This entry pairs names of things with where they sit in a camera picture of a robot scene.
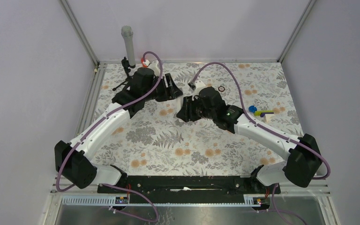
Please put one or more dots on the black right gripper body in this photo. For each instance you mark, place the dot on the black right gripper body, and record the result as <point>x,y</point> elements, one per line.
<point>198,108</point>

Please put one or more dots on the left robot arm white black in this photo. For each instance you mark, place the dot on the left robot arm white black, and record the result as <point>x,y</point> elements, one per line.
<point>73,159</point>

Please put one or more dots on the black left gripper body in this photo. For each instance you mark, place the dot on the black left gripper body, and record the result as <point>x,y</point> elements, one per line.
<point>161,93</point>

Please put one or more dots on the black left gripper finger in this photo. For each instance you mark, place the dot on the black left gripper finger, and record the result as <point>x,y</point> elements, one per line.
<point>171,85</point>
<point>174,94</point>

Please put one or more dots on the aluminium frame post right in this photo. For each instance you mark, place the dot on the aluminium frame post right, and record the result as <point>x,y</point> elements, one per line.
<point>296,30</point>

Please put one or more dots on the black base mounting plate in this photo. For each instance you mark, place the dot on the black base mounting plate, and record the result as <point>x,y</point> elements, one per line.
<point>192,189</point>

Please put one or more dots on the aluminium frame post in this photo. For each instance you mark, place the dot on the aluminium frame post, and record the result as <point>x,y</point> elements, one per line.
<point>296,30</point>
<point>79,32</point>

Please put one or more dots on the small orange red block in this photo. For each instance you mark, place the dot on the small orange red block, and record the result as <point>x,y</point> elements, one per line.
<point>145,63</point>

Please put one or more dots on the blue plastic toy piece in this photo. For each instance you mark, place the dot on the blue plastic toy piece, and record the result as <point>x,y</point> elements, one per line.
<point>252,109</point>

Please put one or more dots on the aluminium frame post left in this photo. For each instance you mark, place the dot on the aluminium frame post left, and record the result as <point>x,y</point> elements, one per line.
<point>79,32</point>

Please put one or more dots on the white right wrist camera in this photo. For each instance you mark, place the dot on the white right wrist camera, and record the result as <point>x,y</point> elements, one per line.
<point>196,87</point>

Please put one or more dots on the beige wooden block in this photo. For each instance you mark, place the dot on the beige wooden block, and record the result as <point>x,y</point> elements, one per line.
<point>268,117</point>

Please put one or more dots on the yellow green toy piece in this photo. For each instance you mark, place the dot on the yellow green toy piece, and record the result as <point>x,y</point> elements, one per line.
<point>258,113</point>

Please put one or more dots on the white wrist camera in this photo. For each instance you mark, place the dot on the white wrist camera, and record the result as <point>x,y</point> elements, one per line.
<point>155,66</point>
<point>196,87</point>

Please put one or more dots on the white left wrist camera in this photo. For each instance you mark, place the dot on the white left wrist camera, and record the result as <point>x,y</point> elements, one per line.
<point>155,66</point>

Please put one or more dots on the floral patterned table mat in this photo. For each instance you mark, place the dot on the floral patterned table mat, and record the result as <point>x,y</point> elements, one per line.
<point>156,142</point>

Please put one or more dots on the grey microphone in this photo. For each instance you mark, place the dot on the grey microphone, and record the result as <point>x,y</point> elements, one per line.
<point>127,34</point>

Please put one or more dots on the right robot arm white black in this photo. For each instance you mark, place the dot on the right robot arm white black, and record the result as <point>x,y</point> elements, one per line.
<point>300,154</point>

